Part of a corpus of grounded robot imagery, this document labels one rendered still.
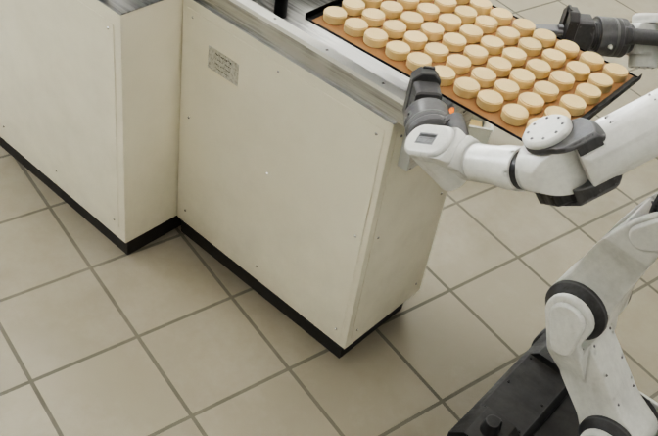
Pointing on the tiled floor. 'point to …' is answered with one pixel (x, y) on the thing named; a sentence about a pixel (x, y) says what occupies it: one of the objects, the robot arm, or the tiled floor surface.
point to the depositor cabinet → (96, 87)
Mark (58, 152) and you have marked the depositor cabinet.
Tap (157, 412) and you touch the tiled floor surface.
